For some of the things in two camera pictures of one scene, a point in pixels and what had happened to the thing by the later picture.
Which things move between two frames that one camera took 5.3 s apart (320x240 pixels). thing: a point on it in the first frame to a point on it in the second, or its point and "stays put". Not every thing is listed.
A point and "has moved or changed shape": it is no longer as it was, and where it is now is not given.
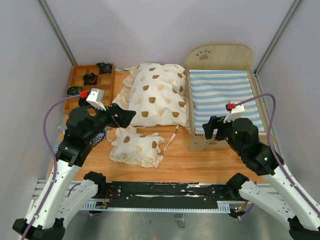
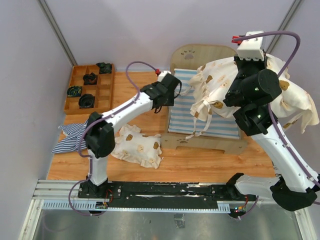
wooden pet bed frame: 220,57 has moved or changed shape
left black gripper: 123,118 to 171,100
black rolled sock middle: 90,79 stays put
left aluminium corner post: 46,10 stays put
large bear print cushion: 156,93 to 210,82
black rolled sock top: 104,68 stays put
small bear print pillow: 129,147 stays put
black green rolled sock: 74,90 stays put
